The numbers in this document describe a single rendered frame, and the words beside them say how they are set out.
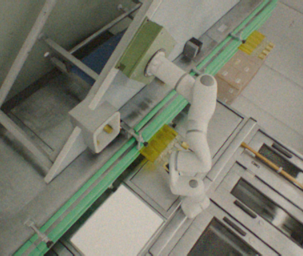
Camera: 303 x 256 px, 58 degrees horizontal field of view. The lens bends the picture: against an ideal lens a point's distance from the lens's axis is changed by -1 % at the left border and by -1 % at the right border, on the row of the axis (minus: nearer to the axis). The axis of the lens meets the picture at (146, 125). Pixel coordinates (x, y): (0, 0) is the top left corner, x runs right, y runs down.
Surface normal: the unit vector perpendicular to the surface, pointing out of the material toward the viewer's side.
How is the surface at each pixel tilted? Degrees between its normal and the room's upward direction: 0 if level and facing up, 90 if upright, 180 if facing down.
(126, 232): 90
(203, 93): 96
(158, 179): 90
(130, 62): 90
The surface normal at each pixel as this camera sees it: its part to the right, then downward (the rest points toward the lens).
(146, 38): -0.33, 0.02
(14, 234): 0.09, -0.50
